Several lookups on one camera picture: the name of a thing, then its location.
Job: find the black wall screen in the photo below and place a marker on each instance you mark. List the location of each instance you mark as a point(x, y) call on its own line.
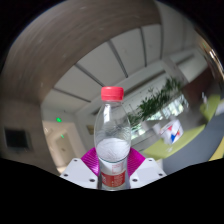
point(16, 139)

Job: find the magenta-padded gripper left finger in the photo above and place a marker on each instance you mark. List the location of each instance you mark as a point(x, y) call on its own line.
point(78, 171)

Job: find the long green table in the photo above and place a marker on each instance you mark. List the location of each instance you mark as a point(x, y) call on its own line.
point(180, 141)

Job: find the white red blue polyhedron box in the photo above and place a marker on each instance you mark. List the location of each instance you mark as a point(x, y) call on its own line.
point(171, 131)

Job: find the group of potted plants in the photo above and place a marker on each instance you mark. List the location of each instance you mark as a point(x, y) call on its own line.
point(155, 101)

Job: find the small green table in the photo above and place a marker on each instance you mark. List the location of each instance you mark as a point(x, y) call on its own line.
point(210, 106)

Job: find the clear water bottle red cap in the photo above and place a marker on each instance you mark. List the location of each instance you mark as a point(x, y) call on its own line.
point(112, 150)

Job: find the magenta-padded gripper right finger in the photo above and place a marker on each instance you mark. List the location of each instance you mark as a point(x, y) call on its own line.
point(146, 171)

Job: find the green exit sign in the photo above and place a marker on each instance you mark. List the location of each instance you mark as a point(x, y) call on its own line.
point(58, 119)

